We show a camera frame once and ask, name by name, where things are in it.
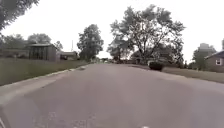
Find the tall dark tree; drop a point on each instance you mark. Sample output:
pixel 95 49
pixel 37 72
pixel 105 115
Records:
pixel 90 41

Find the grey asphalt road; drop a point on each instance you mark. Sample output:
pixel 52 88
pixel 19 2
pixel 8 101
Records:
pixel 113 96

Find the dark round bush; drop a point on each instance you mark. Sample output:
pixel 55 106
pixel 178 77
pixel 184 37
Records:
pixel 156 66

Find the pole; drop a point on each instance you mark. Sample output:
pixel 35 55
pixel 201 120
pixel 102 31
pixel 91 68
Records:
pixel 72 45

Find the low dark building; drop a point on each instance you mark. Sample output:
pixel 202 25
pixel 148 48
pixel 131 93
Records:
pixel 68 55

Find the house behind large tree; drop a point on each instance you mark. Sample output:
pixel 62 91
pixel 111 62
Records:
pixel 156 55

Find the large spreading tree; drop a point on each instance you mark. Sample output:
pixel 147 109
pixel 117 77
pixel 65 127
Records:
pixel 146 30

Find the grey wooden shed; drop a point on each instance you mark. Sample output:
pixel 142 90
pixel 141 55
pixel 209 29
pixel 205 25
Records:
pixel 42 52

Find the pale concrete kerb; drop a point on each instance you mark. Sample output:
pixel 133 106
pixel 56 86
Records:
pixel 40 76

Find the green grass lawn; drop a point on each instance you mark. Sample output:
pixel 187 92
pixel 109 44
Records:
pixel 196 73

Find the green grass verge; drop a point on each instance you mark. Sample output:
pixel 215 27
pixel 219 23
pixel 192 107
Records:
pixel 23 68

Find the tree behind house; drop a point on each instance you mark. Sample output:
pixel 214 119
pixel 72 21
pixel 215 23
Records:
pixel 202 55

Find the trees behind shed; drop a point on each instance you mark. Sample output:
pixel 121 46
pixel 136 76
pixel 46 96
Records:
pixel 20 41

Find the grey house with window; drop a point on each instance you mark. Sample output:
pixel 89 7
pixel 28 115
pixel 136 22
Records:
pixel 216 61

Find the overhanging tree branches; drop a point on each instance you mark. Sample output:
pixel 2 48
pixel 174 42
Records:
pixel 11 8

